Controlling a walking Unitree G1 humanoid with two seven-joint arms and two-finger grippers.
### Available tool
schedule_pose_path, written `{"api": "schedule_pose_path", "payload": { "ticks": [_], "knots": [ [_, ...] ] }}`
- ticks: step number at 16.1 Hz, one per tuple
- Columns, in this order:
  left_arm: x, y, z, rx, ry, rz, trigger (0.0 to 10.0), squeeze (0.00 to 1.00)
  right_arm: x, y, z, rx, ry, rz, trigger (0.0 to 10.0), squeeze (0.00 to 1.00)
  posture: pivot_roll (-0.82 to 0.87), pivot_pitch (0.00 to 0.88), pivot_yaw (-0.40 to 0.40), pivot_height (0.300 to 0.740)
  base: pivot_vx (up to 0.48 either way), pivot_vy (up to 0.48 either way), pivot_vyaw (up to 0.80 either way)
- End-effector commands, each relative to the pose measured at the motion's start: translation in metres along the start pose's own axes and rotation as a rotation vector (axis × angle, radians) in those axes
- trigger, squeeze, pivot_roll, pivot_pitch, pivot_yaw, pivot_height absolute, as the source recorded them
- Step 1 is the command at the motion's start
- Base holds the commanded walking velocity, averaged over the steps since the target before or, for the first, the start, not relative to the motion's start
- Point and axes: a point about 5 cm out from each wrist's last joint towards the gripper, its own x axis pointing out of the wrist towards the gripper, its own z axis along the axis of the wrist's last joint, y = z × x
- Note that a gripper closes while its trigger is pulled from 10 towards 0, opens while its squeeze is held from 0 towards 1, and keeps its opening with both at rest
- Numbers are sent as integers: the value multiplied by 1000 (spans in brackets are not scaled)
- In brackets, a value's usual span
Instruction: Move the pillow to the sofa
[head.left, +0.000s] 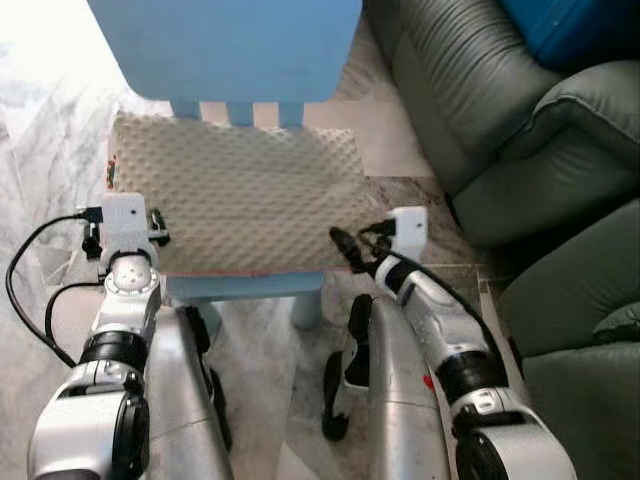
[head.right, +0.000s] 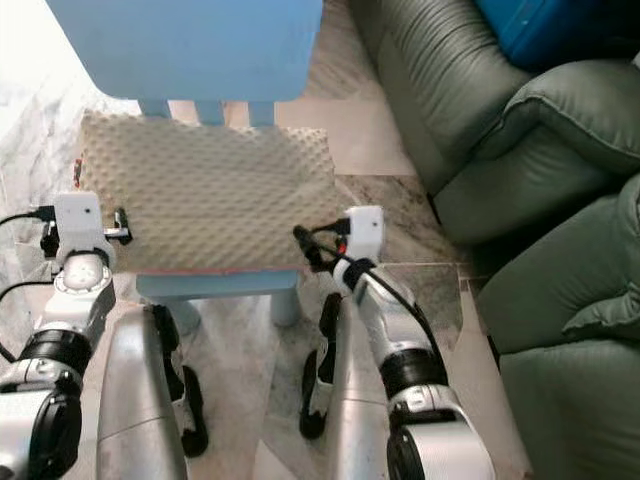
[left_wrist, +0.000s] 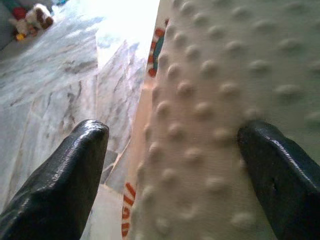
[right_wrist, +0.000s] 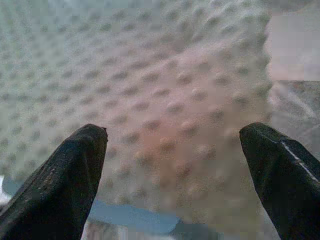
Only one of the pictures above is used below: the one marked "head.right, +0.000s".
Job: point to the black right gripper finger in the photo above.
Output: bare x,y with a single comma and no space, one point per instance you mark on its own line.
310,248

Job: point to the beige bumpy pillow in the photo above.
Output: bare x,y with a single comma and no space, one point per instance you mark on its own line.
220,190

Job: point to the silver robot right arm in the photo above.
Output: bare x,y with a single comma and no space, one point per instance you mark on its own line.
395,330

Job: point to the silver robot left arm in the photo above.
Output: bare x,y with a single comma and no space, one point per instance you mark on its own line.
50,330

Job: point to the silver robot right leg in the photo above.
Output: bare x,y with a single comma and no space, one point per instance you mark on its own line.
355,400

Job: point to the silver robot leg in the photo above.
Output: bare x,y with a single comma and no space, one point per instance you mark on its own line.
355,400
140,400

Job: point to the silver robot left leg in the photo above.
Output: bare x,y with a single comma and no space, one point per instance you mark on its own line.
140,400

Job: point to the light blue plastic kids chair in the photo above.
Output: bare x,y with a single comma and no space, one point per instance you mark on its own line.
190,50

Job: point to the blue box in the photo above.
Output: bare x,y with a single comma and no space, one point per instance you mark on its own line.
550,28

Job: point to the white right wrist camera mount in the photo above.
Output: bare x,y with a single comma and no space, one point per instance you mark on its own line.
365,232

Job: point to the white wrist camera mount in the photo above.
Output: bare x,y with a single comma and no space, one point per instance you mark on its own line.
365,232
78,220

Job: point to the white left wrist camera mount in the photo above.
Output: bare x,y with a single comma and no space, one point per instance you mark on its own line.
78,220

